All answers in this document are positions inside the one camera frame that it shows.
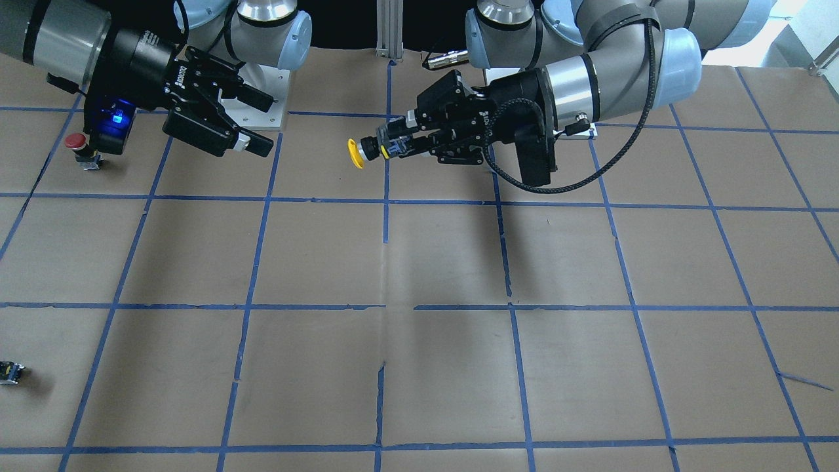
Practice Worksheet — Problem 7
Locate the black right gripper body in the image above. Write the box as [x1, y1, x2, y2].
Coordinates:
[102, 26, 244, 123]

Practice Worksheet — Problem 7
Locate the black braided cable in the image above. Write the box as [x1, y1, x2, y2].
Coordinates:
[488, 16, 658, 195]

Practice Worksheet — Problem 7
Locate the aluminium frame post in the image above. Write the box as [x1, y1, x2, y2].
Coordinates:
[376, 0, 404, 62]

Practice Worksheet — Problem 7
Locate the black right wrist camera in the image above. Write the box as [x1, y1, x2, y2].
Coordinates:
[83, 95, 138, 155]

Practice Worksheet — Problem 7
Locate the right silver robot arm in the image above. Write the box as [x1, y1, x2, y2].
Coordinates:
[2, 1, 312, 169]

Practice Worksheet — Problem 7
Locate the yellow push button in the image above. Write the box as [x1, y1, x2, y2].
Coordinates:
[347, 136, 410, 169]

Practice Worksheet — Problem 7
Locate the small black contact block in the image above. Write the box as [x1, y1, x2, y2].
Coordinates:
[0, 361, 26, 385]

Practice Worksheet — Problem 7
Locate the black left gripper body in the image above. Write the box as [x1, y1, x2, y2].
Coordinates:
[419, 69, 557, 186]

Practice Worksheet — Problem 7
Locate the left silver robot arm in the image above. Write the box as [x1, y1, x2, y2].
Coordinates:
[348, 1, 773, 194]

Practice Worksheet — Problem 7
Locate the red push button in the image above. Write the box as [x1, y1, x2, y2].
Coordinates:
[64, 132, 102, 170]

